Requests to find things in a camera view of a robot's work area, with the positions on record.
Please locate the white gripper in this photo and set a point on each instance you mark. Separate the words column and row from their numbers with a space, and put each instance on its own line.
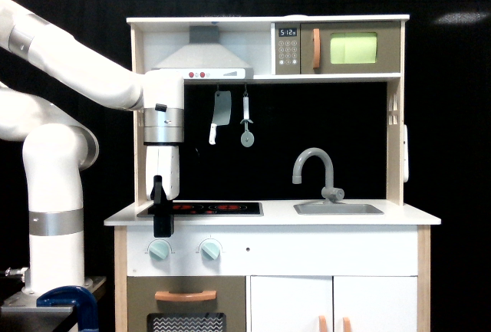
column 162, row 186

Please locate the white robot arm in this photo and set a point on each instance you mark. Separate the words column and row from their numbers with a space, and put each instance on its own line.
column 56, row 148

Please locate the grey toy faucet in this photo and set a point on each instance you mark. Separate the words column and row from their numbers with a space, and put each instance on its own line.
column 313, row 171

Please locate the black toy stovetop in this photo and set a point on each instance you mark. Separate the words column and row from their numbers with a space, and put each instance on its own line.
column 187, row 209

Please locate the left mint stove knob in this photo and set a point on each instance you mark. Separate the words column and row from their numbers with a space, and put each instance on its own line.
column 159, row 250

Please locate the mint stove knob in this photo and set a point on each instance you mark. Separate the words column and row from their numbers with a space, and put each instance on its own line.
column 159, row 250
column 210, row 249

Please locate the right mint stove knob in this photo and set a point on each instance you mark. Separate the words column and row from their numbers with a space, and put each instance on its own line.
column 210, row 249

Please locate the toy oven door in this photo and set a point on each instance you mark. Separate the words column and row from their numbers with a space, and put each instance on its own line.
column 227, row 312

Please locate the blue metal clamp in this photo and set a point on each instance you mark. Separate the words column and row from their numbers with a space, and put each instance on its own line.
column 78, row 297

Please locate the grey toy pizza cutter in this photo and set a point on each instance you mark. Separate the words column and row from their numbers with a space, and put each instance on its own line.
column 247, row 138

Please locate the grey toy cleaver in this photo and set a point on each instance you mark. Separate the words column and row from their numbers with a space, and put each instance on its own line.
column 221, row 113

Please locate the white wooden toy kitchen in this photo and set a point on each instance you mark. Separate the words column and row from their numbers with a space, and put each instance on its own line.
column 358, row 119

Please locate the left white cabinet door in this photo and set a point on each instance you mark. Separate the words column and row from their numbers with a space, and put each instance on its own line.
column 290, row 303

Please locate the white cabinet door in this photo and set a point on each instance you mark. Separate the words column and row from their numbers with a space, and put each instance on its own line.
column 375, row 303
column 290, row 303

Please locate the grey toy range hood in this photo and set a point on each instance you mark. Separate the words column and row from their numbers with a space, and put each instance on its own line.
column 205, row 58

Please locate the grey toy sink basin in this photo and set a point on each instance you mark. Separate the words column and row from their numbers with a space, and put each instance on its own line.
column 336, row 209

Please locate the right white cabinet door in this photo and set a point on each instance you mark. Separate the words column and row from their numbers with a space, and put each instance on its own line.
column 375, row 303

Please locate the toy microwave with green window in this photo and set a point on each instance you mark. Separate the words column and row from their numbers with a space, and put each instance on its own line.
column 346, row 47

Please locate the white side-mounted holder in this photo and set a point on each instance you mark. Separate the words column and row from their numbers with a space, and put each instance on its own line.
column 406, row 172

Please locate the orange oven handle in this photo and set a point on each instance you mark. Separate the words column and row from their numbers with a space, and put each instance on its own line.
column 185, row 297

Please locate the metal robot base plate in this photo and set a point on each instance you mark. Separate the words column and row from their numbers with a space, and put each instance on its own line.
column 24, row 301

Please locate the grey faucet handle knob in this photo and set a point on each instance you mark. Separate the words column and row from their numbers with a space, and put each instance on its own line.
column 336, row 194

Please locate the left orange cabinet handle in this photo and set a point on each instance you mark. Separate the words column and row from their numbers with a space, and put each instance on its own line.
column 322, row 323

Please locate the orange cabinet handle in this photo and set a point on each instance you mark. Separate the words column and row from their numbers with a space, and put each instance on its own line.
column 346, row 324
column 322, row 323

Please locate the right orange cabinet handle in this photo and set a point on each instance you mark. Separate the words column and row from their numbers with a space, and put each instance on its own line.
column 346, row 324

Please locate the orange microwave handle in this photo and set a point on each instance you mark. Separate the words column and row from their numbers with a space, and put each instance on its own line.
column 316, row 47

